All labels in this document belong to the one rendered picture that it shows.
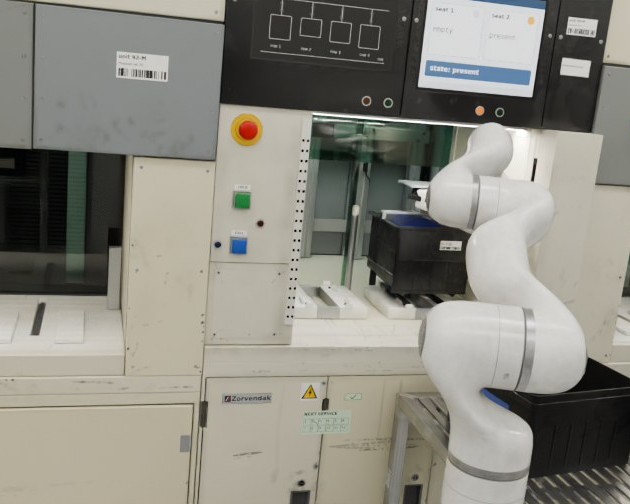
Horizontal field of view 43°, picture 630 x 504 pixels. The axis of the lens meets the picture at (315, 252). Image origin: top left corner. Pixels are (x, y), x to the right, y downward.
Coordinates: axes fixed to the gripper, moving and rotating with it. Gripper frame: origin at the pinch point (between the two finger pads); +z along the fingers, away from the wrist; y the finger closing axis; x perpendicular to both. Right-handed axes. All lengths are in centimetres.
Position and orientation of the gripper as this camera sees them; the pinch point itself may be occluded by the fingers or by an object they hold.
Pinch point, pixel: (424, 193)
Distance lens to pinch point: 215.6
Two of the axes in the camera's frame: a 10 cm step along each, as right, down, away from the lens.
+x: 0.9, -9.7, -2.2
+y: 9.6, 0.3, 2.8
